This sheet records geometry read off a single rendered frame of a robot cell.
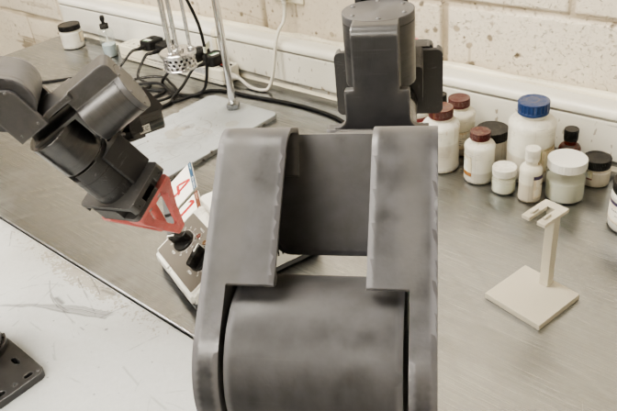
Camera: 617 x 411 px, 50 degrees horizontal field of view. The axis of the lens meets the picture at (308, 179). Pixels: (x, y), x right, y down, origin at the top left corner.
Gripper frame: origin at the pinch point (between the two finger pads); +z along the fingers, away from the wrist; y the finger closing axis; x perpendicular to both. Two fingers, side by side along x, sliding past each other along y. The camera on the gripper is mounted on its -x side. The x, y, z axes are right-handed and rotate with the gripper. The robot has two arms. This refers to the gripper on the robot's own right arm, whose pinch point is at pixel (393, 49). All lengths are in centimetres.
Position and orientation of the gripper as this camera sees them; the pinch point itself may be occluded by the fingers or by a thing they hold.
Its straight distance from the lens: 73.3
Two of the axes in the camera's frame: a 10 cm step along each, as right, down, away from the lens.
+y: -9.8, 0.0, 1.9
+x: 1.0, 8.5, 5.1
